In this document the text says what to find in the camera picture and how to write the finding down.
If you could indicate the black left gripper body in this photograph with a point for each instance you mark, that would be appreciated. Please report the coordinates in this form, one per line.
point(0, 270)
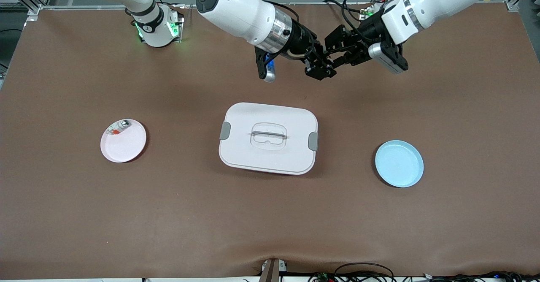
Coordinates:
point(368, 31)

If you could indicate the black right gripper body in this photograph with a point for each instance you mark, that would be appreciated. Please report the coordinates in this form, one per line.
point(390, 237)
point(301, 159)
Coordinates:
point(301, 39)

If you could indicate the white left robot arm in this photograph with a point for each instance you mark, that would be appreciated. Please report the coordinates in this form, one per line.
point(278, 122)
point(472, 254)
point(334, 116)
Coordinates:
point(434, 3)

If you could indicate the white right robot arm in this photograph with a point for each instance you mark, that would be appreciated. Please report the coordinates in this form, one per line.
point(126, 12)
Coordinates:
point(240, 9)

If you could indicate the white lidded storage box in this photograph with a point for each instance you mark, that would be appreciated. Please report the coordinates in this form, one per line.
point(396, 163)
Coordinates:
point(268, 138)

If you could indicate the light blue round plate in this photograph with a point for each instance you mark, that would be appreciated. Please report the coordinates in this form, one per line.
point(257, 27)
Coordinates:
point(399, 164)

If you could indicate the pink round plate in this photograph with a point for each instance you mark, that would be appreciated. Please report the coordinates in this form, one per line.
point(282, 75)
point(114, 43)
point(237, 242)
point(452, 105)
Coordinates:
point(124, 145)

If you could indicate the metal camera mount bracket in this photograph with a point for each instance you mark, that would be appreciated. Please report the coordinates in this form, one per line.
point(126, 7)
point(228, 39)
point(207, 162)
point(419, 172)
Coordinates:
point(272, 270)

